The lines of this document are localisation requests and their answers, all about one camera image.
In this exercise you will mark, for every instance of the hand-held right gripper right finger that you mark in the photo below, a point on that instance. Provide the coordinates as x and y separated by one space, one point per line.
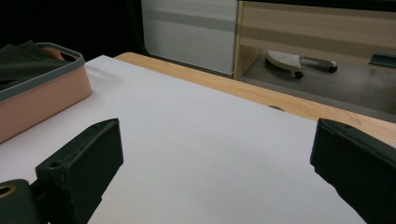
358 165

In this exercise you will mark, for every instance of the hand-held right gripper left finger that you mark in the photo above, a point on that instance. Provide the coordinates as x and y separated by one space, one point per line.
81 168

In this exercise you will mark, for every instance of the pink basket with grey rim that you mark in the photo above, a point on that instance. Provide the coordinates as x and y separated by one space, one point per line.
46 99

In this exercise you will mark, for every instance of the dark cloth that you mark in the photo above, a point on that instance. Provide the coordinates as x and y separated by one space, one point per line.
25 65

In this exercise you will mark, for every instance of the white board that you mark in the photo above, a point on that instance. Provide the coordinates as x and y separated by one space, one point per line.
193 140

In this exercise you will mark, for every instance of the wooden table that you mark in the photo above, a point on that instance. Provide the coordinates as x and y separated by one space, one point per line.
249 90

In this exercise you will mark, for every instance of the black curtain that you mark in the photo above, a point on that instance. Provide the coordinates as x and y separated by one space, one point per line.
77 25

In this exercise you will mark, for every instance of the wooden shelf cabinet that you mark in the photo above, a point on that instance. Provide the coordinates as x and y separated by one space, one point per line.
311 25

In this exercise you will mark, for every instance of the white cabinet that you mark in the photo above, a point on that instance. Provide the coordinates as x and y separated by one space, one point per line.
190 34

